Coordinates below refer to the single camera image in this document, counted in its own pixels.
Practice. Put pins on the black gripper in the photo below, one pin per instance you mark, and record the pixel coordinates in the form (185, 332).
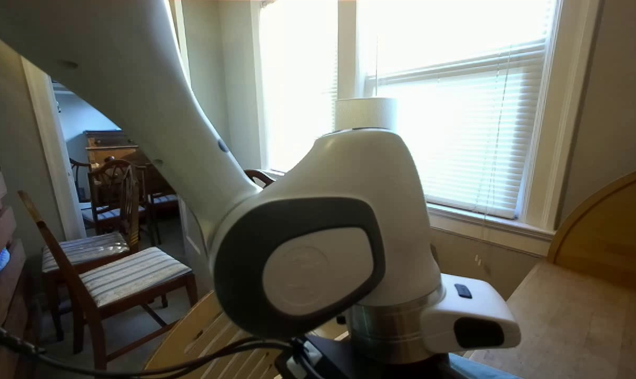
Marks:
(458, 370)

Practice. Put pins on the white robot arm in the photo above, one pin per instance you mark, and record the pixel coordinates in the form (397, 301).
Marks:
(331, 210)

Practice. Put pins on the white window blinds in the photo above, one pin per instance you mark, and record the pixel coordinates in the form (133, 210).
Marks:
(466, 139)

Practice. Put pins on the white door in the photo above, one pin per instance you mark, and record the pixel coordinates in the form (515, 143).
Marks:
(193, 239)

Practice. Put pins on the white framed window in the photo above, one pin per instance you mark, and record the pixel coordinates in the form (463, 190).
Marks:
(298, 84)

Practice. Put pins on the dark chair striped cushion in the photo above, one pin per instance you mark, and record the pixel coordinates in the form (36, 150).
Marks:
(131, 275)

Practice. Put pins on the dark wood dining chair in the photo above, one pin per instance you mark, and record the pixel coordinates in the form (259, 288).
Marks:
(161, 200)
(114, 190)

